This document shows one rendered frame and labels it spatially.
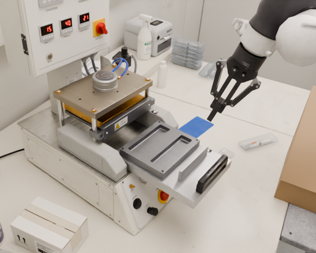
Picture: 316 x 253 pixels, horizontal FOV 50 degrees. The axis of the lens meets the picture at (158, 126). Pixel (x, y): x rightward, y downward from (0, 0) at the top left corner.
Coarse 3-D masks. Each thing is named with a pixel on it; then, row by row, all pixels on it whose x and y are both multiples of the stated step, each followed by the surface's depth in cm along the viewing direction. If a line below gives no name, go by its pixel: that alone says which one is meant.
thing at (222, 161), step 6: (222, 156) 101; (216, 162) 98; (222, 162) 99; (210, 168) 96; (216, 168) 96; (204, 174) 94; (210, 174) 94; (204, 180) 92; (210, 180) 95; (198, 186) 93; (204, 186) 92
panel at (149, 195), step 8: (128, 176) 104; (136, 176) 106; (128, 184) 104; (136, 184) 106; (144, 184) 109; (128, 192) 104; (136, 192) 106; (144, 192) 109; (152, 192) 112; (160, 192) 115; (128, 200) 104; (144, 200) 109; (152, 200) 112; (160, 200) 115; (168, 200) 118; (136, 208) 106; (144, 208) 109; (160, 208) 115; (136, 216) 107; (144, 216) 109; (152, 216) 112; (136, 224) 107; (144, 224) 110
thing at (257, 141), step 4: (260, 136) 150; (264, 136) 150; (268, 136) 150; (272, 136) 151; (244, 140) 147; (248, 140) 147; (252, 140) 147; (256, 140) 147; (260, 140) 148; (264, 140) 148; (268, 140) 148; (272, 140) 148; (276, 140) 148; (244, 144) 145; (248, 144) 145; (252, 144) 145; (256, 144) 145; (260, 144) 145; (248, 148) 143
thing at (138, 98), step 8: (136, 96) 115; (64, 104) 109; (128, 104) 111; (72, 112) 109; (80, 112) 106; (112, 112) 106; (120, 112) 107; (80, 120) 108; (88, 120) 105; (104, 120) 103
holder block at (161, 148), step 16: (160, 128) 115; (128, 144) 104; (144, 144) 107; (160, 144) 106; (176, 144) 108; (192, 144) 107; (144, 160) 99; (160, 160) 102; (176, 160) 100; (160, 176) 97
